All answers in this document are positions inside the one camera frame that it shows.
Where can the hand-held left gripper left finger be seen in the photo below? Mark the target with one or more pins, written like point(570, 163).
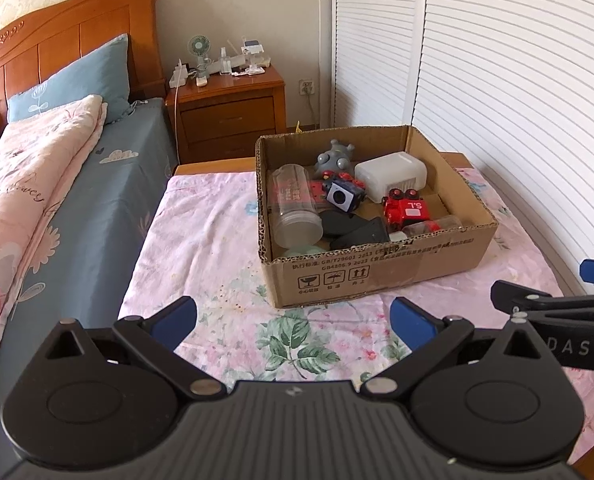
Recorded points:
point(174, 317)

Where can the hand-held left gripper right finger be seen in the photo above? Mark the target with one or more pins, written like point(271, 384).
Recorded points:
point(412, 320)

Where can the brown cardboard box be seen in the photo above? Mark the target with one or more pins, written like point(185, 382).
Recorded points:
point(377, 280)

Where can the capsule jar with silver lid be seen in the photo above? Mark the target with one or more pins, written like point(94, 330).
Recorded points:
point(434, 226)

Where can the red toy train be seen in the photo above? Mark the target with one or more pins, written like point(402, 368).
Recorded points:
point(407, 212)

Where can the teal egg-shaped capsule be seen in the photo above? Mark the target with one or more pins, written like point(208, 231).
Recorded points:
point(304, 252)

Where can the black toy train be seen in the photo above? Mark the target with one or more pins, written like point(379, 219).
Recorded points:
point(342, 197)

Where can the white translucent plastic container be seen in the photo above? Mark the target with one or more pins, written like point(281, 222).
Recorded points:
point(389, 175)

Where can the clear plastic jar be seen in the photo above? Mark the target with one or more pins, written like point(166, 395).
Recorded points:
point(297, 225)

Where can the pink floral sheet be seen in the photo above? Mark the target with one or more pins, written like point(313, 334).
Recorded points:
point(212, 240)

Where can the black wedge-shaped object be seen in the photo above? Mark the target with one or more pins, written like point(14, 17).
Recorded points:
point(362, 235)

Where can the blue-grey bed sheet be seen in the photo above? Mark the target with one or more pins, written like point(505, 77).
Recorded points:
point(97, 210)

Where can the red card pack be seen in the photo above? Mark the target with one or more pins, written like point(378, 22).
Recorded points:
point(318, 194)

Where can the grey round toy figure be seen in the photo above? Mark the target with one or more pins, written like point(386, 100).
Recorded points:
point(333, 160)

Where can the pink floral quilt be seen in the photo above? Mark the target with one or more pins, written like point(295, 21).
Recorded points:
point(22, 200)

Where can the white louvered closet door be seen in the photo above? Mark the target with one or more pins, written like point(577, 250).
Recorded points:
point(527, 85)
point(377, 35)

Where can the wooden nightstand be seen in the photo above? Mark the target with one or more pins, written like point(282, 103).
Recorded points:
point(227, 120)

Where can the white power strip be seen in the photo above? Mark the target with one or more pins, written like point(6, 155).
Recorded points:
point(178, 77)

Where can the blue-grey pillow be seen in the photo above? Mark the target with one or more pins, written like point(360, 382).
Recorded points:
point(72, 80)

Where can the small clear bottle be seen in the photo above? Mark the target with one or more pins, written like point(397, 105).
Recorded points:
point(224, 59)

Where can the small green desk fan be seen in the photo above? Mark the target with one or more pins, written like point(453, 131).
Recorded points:
point(198, 46)

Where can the phone on clear stand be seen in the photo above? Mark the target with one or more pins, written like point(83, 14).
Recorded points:
point(252, 47)

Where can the wooden headboard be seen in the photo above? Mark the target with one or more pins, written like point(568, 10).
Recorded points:
point(52, 40)

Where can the wooden side bed frame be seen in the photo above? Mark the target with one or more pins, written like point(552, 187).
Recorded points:
point(212, 166)

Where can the white wall socket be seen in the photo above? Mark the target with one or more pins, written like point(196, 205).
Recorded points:
point(307, 86)

